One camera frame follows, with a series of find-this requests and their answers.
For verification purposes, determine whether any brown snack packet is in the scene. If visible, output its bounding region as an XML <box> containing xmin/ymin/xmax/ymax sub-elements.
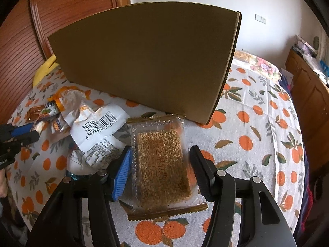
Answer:
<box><xmin>28</xmin><ymin>105</ymin><xmax>45</xmax><ymax>122</ymax></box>

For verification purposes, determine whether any orange white packet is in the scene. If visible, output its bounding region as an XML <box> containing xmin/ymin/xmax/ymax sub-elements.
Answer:
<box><xmin>53</xmin><ymin>87</ymin><xmax>95</xmax><ymax>134</ymax></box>

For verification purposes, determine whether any wooden cabinet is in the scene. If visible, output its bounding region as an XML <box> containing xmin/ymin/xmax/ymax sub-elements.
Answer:
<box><xmin>285</xmin><ymin>48</ymin><xmax>329</xmax><ymax>161</ymax></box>

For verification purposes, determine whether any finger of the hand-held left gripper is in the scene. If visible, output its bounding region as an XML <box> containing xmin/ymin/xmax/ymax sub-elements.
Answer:
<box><xmin>10</xmin><ymin>130</ymin><xmax>41</xmax><ymax>150</ymax></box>
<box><xmin>0</xmin><ymin>122</ymin><xmax>35</xmax><ymax>141</ymax></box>

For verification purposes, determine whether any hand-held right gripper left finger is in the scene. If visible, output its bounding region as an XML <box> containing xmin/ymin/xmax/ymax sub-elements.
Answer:
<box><xmin>27</xmin><ymin>145</ymin><xmax>133</xmax><ymax>247</ymax></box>

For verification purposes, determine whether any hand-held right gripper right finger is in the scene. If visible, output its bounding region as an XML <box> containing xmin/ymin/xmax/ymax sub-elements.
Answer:
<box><xmin>189</xmin><ymin>145</ymin><xmax>300</xmax><ymax>247</ymax></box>

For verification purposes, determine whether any teal snack packet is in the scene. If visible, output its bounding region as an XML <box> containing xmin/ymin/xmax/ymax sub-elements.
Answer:
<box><xmin>67</xmin><ymin>174</ymin><xmax>90</xmax><ymax>184</ymax></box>

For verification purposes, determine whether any pile of small packages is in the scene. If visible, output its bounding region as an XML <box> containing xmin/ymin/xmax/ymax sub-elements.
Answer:
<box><xmin>292</xmin><ymin>34</ymin><xmax>329</xmax><ymax>83</ymax></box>

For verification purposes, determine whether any white blue snack pouch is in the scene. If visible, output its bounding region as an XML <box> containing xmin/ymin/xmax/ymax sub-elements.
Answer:
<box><xmin>38</xmin><ymin>102</ymin><xmax>61</xmax><ymax>120</ymax></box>

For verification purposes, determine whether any clear grain bar packet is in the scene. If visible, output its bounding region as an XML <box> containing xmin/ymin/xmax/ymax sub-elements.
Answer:
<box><xmin>127</xmin><ymin>115</ymin><xmax>208</xmax><ymax>222</ymax></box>

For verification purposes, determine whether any wooden louvered door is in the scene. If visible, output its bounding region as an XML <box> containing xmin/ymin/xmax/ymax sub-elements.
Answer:
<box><xmin>0</xmin><ymin>0</ymin><xmax>130</xmax><ymax>124</ymax></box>

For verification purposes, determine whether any orange print bedsheet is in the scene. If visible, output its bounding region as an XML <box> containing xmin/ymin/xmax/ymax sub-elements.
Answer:
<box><xmin>6</xmin><ymin>56</ymin><xmax>313</xmax><ymax>247</ymax></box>

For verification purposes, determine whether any white barcode snack pouch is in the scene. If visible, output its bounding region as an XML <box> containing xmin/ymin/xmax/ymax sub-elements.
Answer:
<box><xmin>66</xmin><ymin>103</ymin><xmax>132</xmax><ymax>177</ymax></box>

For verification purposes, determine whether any small orange blue packet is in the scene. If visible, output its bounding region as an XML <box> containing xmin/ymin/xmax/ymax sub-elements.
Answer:
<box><xmin>51</xmin><ymin>120</ymin><xmax>66</xmax><ymax>134</ymax></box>

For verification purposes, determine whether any brown cardboard box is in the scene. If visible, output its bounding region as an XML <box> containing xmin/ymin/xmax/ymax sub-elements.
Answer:
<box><xmin>47</xmin><ymin>2</ymin><xmax>243</xmax><ymax>125</ymax></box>

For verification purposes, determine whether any yellow pillow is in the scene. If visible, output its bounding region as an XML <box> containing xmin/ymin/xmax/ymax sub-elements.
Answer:
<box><xmin>33</xmin><ymin>55</ymin><xmax>58</xmax><ymax>87</ymax></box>

